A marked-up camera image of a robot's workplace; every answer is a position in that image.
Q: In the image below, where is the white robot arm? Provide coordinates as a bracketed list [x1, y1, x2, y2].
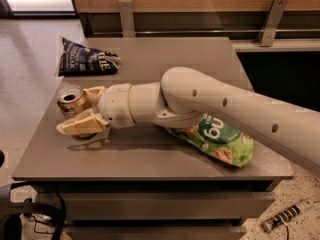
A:
[57, 67, 320, 175]

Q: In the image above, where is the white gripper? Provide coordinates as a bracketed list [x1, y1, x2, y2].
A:
[56, 83, 135, 136]

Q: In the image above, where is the metal bracket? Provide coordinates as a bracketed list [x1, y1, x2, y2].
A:
[118, 0, 136, 38]
[257, 0, 289, 47]

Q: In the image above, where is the wooden wall counter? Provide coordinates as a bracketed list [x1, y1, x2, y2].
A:
[72, 0, 320, 52]

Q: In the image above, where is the black chair base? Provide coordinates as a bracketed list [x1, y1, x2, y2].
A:
[0, 149, 67, 240]

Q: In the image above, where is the right metal bracket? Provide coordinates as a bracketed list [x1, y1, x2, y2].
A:
[257, 0, 289, 47]

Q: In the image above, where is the green rice chips bag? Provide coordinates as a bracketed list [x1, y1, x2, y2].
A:
[167, 114, 254, 168]

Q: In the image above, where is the dark blue chip bag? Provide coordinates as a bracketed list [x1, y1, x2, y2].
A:
[56, 37, 121, 76]

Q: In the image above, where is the left metal bracket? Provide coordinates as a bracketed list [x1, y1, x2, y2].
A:
[118, 0, 136, 38]

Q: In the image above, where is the white power strip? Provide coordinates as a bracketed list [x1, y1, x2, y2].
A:
[261, 199, 315, 233]

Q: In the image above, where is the orange soda can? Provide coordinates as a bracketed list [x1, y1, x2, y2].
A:
[57, 85, 95, 140]

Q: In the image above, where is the grey drawer cabinet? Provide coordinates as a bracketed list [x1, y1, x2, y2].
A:
[11, 36, 296, 240]

